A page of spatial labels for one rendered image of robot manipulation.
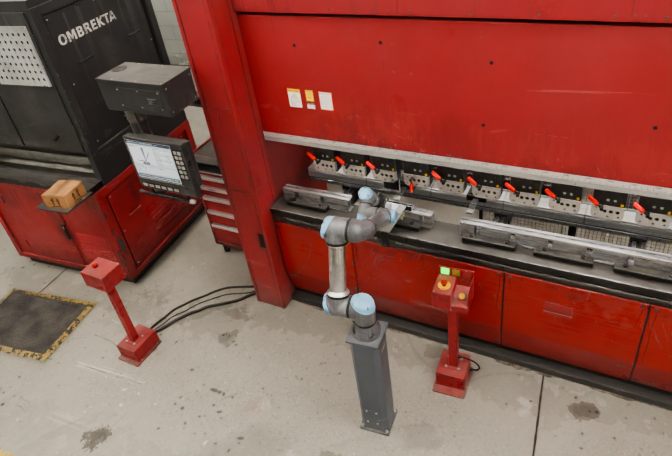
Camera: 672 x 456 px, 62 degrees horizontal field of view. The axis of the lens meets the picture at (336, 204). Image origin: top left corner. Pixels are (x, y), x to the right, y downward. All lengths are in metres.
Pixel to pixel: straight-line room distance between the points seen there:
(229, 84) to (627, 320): 2.51
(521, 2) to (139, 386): 3.30
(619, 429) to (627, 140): 1.67
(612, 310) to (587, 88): 1.23
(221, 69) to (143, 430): 2.27
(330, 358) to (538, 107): 2.13
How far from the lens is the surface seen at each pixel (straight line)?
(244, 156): 3.52
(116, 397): 4.22
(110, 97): 3.49
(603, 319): 3.40
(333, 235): 2.68
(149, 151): 3.46
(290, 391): 3.81
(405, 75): 2.96
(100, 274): 3.87
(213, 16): 3.21
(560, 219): 3.48
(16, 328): 5.15
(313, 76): 3.22
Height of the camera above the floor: 3.00
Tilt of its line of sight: 35 degrees down
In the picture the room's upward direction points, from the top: 9 degrees counter-clockwise
